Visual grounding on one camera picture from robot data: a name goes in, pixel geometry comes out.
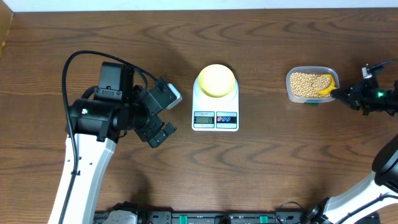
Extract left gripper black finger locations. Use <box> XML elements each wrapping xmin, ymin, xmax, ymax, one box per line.
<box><xmin>163</xmin><ymin>123</ymin><xmax>177</xmax><ymax>136</ymax></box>
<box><xmin>148</xmin><ymin>129</ymin><xmax>168</xmax><ymax>148</ymax></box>

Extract yellow measuring scoop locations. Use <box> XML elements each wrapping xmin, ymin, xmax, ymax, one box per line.
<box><xmin>314</xmin><ymin>74</ymin><xmax>336</xmax><ymax>95</ymax></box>

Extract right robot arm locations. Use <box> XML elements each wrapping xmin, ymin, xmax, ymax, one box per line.
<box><xmin>304</xmin><ymin>78</ymin><xmax>397</xmax><ymax>223</ymax></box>

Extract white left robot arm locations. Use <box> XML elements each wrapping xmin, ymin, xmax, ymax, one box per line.
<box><xmin>49</xmin><ymin>62</ymin><xmax>182</xmax><ymax>223</ymax></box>

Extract white digital kitchen scale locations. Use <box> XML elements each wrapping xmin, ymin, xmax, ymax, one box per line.
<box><xmin>192</xmin><ymin>77</ymin><xmax>239</xmax><ymax>132</ymax></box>

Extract yellow plastic bowl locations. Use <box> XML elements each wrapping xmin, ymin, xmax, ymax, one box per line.
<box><xmin>198</xmin><ymin>64</ymin><xmax>236</xmax><ymax>98</ymax></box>

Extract clear plastic container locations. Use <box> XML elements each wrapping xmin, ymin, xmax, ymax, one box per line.
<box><xmin>286</xmin><ymin>66</ymin><xmax>340</xmax><ymax>103</ymax></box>

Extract soybeans in container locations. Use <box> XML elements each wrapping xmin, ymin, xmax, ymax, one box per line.
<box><xmin>289</xmin><ymin>72</ymin><xmax>330</xmax><ymax>98</ymax></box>

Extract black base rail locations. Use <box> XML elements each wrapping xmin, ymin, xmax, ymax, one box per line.
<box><xmin>93</xmin><ymin>202</ymin><xmax>381</xmax><ymax>224</ymax></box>

